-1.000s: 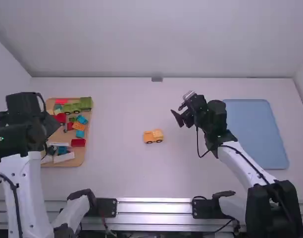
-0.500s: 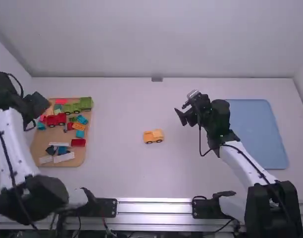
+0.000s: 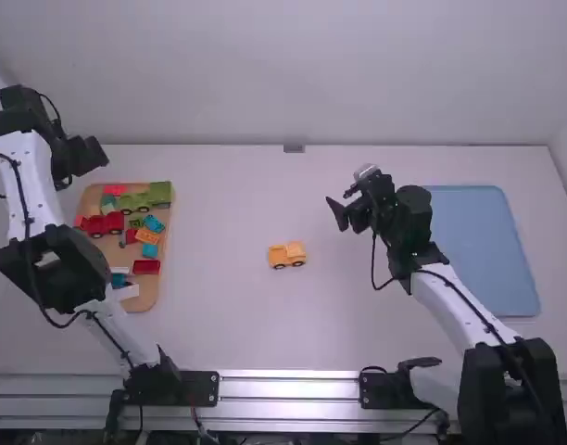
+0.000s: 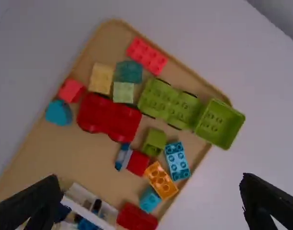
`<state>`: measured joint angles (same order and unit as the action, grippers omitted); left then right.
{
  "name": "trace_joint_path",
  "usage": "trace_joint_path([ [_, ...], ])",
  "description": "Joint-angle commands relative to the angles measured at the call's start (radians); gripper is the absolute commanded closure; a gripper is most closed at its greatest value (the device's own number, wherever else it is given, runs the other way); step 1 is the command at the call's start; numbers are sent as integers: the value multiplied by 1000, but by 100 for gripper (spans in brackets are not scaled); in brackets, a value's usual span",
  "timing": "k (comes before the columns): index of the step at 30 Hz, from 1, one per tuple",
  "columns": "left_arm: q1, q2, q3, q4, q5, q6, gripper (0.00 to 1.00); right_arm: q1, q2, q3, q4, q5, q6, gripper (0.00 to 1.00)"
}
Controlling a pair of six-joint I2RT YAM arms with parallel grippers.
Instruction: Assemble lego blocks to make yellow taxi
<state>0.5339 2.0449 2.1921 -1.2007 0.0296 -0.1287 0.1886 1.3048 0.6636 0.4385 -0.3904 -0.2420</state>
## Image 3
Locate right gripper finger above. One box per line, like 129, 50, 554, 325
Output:
324, 196, 355, 234

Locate yellow toy car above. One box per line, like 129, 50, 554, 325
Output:
267, 239, 309, 272

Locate green toy car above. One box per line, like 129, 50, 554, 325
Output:
118, 181, 176, 216

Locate red toy car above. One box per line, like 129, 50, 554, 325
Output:
79, 211, 126, 240

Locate silver rails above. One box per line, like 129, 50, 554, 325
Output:
0, 368, 465, 438

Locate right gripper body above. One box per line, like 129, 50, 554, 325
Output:
347, 173, 399, 235

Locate tan tray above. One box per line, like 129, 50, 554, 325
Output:
73, 181, 176, 314

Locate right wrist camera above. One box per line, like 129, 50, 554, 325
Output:
352, 162, 382, 184

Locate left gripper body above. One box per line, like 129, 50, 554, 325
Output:
51, 133, 111, 191

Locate blue mat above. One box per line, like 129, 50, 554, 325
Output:
420, 184, 543, 319

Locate black cable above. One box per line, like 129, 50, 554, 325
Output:
369, 230, 412, 292
26, 277, 97, 331
36, 92, 66, 136

